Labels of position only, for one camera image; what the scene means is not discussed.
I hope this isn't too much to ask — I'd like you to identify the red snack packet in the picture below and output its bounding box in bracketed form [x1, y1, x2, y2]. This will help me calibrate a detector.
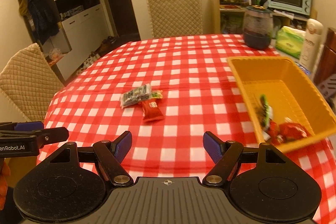
[140, 98, 165, 123]

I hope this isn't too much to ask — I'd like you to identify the white silver foil pouch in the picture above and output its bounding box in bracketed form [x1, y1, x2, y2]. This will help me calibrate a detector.
[258, 94, 273, 141]

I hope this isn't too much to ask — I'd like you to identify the grey phone stand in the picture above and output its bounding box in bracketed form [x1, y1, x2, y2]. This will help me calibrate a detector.
[317, 74, 336, 99]

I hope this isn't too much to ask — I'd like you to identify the red candy pile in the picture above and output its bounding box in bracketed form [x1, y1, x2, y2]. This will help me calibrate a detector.
[266, 120, 310, 145]

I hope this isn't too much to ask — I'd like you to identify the quilted beige side chair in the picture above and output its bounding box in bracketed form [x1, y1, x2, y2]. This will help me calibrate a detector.
[1, 43, 64, 122]

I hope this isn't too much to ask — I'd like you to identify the red white checkered tablecloth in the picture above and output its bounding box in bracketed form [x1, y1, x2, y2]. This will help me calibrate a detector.
[36, 33, 336, 224]

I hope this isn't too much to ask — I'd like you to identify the green candy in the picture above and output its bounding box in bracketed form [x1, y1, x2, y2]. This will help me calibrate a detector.
[151, 90, 163, 99]

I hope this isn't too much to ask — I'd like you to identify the green tissue pack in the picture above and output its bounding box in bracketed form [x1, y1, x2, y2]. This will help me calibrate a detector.
[275, 26, 306, 59]

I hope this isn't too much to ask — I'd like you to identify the quilted beige chair back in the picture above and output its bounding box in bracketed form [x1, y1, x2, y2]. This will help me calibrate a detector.
[146, 0, 203, 38]

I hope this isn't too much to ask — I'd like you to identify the white miffy bottle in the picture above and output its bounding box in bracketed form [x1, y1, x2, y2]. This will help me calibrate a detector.
[299, 19, 323, 72]

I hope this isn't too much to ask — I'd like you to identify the dark glass jar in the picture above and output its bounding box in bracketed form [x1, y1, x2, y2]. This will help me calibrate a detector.
[243, 5, 273, 50]

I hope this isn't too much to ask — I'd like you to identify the yellow plastic basket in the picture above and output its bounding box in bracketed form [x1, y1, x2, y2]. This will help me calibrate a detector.
[227, 56, 335, 153]

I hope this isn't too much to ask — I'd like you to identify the white cabinet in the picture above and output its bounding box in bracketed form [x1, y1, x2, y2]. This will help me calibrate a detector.
[13, 0, 116, 81]

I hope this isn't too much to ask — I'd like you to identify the right hand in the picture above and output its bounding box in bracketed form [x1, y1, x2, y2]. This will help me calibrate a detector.
[0, 162, 10, 210]

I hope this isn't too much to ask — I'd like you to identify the grey black snack packet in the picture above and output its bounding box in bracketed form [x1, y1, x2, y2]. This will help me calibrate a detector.
[120, 84, 152, 109]

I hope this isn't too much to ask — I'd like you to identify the brown thermos flask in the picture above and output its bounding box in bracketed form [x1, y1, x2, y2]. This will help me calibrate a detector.
[313, 27, 336, 85]

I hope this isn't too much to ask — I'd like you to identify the wooden side shelf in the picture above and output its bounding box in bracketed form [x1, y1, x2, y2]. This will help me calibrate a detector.
[209, 0, 317, 34]

